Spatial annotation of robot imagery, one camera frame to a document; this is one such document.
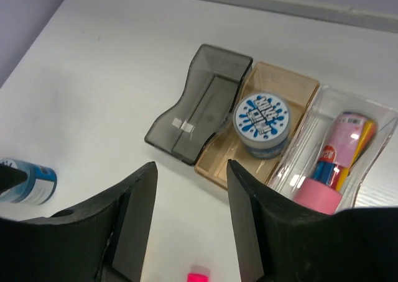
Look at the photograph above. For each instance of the pink capped glue bottle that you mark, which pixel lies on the pink capped glue bottle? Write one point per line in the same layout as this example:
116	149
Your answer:
349	135

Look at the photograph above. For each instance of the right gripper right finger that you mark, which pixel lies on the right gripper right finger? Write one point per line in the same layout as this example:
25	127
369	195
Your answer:
279	240

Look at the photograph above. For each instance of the orange translucent container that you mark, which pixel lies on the orange translucent container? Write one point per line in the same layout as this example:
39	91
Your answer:
295	89

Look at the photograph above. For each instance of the pink capped black highlighter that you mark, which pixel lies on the pink capped black highlighter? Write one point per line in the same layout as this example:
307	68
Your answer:
198	273

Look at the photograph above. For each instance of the blue white round jar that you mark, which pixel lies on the blue white round jar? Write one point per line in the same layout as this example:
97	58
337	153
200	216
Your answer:
262	121

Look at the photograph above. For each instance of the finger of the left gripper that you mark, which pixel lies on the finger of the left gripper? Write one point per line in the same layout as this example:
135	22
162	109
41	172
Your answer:
11	177

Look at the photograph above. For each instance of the clear plastic container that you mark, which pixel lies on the clear plastic container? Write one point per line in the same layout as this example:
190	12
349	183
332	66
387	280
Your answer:
300	157

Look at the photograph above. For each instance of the grey translucent container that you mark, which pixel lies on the grey translucent container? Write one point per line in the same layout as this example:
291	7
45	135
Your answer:
214	79

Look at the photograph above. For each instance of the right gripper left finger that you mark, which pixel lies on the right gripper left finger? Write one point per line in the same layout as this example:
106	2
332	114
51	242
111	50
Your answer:
103	238

